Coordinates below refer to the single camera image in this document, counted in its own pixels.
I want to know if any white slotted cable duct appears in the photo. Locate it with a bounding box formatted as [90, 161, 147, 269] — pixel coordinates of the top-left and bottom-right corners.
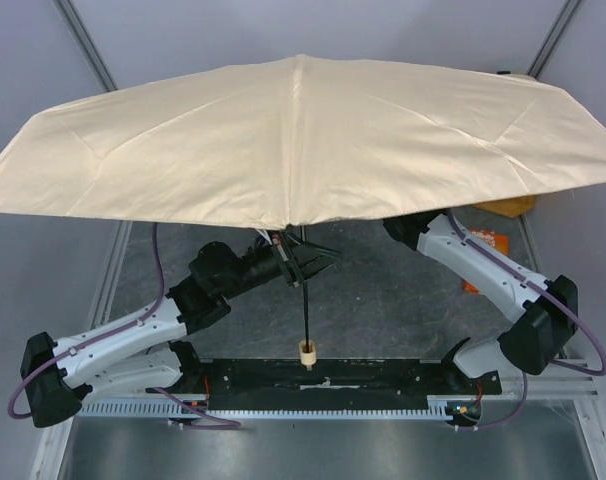
[77, 397, 480, 421]

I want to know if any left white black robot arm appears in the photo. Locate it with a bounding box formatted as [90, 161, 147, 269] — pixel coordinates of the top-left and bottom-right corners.
[7, 231, 341, 428]

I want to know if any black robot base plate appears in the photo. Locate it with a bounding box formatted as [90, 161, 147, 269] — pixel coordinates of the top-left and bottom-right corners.
[171, 359, 502, 409]

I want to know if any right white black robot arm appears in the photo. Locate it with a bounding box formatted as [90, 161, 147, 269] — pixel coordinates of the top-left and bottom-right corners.
[383, 210, 578, 379]

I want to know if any orange razor package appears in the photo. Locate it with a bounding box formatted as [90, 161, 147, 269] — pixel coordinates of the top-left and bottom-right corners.
[462, 227, 512, 296]

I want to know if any mustard tote bag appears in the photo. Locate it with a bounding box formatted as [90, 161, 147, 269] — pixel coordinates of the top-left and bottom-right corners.
[473, 196, 537, 218]

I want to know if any beige folding umbrella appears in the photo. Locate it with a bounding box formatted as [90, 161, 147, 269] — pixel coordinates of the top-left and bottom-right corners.
[0, 53, 606, 371]

